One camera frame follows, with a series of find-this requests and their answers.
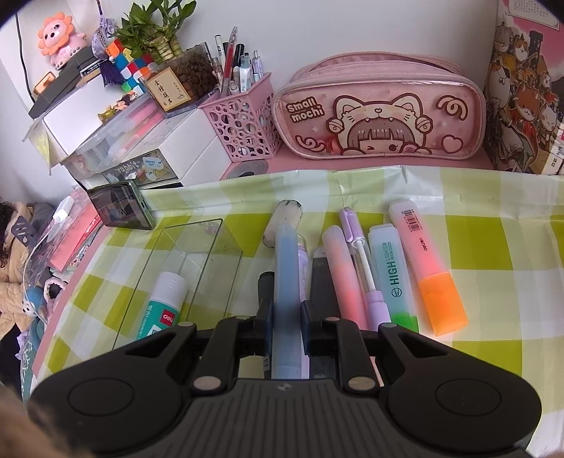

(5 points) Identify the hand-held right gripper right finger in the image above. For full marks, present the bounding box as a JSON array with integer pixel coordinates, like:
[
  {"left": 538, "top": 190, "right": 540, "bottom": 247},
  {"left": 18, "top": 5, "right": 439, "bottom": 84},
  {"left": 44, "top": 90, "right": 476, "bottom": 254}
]
[{"left": 300, "top": 299, "right": 447, "bottom": 392}]

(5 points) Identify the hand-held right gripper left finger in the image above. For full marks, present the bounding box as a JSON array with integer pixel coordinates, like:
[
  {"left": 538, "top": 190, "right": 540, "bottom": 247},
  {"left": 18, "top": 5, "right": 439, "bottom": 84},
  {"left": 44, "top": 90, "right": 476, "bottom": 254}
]
[{"left": 117, "top": 271, "right": 276, "bottom": 392}]

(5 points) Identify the small white eraser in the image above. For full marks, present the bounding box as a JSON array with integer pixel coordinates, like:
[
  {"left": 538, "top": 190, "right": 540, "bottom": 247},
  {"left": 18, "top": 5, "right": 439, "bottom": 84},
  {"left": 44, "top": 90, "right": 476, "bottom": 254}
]
[{"left": 274, "top": 224, "right": 307, "bottom": 380}]

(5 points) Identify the pastel pink highlighter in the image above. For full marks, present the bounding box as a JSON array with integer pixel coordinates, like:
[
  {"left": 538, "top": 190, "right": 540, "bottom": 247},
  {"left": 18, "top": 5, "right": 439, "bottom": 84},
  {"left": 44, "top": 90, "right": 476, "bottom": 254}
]
[{"left": 321, "top": 224, "right": 368, "bottom": 331}]

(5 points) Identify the green cap highlighter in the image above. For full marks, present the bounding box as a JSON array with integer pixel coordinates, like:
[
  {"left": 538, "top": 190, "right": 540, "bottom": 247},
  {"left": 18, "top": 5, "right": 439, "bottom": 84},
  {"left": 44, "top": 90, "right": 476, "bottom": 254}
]
[{"left": 368, "top": 224, "right": 420, "bottom": 333}]

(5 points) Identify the clear plastic box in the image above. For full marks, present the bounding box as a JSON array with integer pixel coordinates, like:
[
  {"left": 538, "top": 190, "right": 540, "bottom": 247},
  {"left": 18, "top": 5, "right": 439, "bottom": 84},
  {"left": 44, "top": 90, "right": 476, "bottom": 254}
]
[{"left": 108, "top": 218, "right": 244, "bottom": 348}]

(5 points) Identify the white green glue stick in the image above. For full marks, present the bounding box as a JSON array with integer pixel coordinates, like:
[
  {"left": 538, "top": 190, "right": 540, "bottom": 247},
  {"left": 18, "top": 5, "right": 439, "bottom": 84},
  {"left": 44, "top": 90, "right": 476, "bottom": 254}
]
[{"left": 134, "top": 271, "right": 189, "bottom": 342}]

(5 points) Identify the orange cap highlighter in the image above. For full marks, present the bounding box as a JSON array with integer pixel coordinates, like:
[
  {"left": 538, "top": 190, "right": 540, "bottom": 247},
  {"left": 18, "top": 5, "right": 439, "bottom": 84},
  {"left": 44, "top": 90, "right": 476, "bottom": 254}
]
[{"left": 388, "top": 199, "right": 468, "bottom": 336}]

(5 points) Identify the purple retractable pen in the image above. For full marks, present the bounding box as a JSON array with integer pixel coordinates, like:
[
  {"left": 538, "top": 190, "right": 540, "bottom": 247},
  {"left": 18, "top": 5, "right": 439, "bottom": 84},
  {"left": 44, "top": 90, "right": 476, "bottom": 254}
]
[{"left": 297, "top": 235, "right": 310, "bottom": 309}]

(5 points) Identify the purple clear-barrel pen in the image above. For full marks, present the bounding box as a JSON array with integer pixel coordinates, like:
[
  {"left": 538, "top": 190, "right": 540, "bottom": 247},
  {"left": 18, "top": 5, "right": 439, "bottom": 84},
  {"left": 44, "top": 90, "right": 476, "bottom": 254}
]
[{"left": 338, "top": 207, "right": 393, "bottom": 332}]

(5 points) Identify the round desk grommet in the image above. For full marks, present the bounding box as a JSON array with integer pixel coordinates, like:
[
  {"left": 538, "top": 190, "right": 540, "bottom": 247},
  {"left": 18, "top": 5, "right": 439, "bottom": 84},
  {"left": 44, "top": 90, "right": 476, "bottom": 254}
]
[{"left": 229, "top": 159, "right": 269, "bottom": 177}]

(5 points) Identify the green smartphone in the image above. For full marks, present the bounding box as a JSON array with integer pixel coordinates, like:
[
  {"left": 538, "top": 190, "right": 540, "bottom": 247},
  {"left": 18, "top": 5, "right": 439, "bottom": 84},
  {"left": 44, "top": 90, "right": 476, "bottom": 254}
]
[{"left": 87, "top": 180, "right": 156, "bottom": 230}]

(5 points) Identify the pink perforated pen holder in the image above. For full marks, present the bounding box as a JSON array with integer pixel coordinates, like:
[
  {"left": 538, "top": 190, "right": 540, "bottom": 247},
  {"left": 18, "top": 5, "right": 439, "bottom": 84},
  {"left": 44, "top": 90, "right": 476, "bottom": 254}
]
[{"left": 198, "top": 73, "right": 277, "bottom": 174}]

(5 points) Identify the white drawer unit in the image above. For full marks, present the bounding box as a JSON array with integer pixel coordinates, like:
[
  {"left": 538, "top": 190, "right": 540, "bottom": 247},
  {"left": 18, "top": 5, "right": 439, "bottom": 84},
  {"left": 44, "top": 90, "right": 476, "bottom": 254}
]
[{"left": 42, "top": 79, "right": 234, "bottom": 190}]

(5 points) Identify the green checked tablecloth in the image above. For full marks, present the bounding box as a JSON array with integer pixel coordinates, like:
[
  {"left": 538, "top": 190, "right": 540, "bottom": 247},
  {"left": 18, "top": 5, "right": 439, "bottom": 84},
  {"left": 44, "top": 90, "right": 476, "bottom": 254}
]
[{"left": 31, "top": 165, "right": 564, "bottom": 458}]

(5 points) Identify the clear box with pink packs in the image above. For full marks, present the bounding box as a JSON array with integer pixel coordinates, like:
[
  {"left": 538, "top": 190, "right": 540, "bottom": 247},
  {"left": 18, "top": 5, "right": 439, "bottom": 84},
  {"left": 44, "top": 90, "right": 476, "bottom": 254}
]
[{"left": 48, "top": 189, "right": 105, "bottom": 271}]

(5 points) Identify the pink cartoon pencil case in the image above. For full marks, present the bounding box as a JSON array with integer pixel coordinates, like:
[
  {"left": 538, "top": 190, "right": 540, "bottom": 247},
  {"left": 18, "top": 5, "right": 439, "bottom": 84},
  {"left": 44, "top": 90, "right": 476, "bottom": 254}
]
[{"left": 271, "top": 55, "right": 486, "bottom": 159}]

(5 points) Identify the small calligraphy plaque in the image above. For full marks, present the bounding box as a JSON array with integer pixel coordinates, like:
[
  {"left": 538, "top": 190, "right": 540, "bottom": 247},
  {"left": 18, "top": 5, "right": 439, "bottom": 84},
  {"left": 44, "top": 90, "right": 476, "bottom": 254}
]
[{"left": 145, "top": 66, "right": 197, "bottom": 116}]

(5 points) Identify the cream plush fabric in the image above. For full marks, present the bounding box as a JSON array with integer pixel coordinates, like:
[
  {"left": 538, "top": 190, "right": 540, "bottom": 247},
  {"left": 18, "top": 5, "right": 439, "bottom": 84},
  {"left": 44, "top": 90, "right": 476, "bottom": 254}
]
[{"left": 0, "top": 200, "right": 57, "bottom": 342}]

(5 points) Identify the glass plant container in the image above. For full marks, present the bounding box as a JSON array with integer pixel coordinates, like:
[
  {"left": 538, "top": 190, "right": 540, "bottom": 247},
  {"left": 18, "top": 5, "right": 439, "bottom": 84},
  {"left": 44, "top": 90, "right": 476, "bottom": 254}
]
[{"left": 170, "top": 42, "right": 221, "bottom": 100}]

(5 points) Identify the small toy figure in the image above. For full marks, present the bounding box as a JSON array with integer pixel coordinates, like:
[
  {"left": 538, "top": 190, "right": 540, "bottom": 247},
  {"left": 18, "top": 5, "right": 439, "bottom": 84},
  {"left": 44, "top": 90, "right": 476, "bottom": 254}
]
[{"left": 98, "top": 94, "right": 137, "bottom": 122}]

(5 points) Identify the bunch of pens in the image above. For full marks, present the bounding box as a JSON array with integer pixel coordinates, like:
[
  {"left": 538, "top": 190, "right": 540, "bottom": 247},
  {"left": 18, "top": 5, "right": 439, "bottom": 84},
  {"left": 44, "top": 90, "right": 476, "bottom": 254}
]
[{"left": 211, "top": 26, "right": 265, "bottom": 95}]

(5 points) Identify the large puzzle cube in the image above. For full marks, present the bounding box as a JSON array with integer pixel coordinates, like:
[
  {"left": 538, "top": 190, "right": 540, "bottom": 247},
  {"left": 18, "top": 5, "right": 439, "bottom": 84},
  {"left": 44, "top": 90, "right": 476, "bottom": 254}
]
[{"left": 120, "top": 52, "right": 158, "bottom": 95}]

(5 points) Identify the purple tassel charm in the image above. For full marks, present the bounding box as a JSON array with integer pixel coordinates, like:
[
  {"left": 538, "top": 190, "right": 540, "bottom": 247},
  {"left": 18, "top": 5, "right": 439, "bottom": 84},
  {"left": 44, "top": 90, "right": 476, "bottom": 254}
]
[{"left": 92, "top": 17, "right": 129, "bottom": 87}]

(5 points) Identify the small puzzle cube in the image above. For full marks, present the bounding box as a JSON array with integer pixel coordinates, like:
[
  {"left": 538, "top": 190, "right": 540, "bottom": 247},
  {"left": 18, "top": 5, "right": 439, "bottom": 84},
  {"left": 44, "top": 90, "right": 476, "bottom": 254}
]
[{"left": 107, "top": 39, "right": 133, "bottom": 67}]

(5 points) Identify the dark grey box stack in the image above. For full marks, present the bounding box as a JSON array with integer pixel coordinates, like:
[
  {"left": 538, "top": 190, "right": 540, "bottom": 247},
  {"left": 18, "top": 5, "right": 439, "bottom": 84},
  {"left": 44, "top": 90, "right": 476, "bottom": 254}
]
[{"left": 29, "top": 46, "right": 103, "bottom": 119}]

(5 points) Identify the lucky bamboo plant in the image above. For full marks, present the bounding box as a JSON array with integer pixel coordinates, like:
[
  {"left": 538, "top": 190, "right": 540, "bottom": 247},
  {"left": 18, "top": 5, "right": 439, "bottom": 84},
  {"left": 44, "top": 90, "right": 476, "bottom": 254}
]
[{"left": 112, "top": 0, "right": 186, "bottom": 67}]

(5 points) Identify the cat picture book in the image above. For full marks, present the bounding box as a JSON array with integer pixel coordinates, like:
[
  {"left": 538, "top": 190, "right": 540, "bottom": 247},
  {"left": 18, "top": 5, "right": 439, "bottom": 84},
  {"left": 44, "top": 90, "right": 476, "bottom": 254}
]
[{"left": 482, "top": 0, "right": 564, "bottom": 177}]

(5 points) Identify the pink lion toy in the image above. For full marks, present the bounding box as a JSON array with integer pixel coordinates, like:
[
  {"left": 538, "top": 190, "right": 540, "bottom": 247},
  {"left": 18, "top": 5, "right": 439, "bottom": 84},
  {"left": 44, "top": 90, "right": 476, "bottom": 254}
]
[{"left": 36, "top": 13, "right": 89, "bottom": 71}]

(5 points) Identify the black cable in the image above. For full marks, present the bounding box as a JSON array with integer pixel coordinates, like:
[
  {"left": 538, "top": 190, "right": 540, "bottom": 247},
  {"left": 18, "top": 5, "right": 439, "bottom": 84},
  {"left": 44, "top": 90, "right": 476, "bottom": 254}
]
[{"left": 15, "top": 11, "right": 37, "bottom": 103}]

